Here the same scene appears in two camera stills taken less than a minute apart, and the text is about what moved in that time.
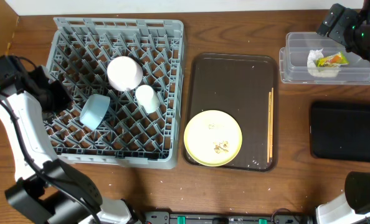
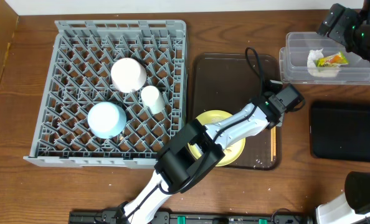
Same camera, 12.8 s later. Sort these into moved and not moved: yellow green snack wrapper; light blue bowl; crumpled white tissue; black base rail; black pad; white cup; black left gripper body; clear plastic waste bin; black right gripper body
Moved: white cup; light blue bowl; black left gripper body
Not moved: yellow green snack wrapper; black pad; clear plastic waste bin; black base rail; black right gripper body; crumpled white tissue
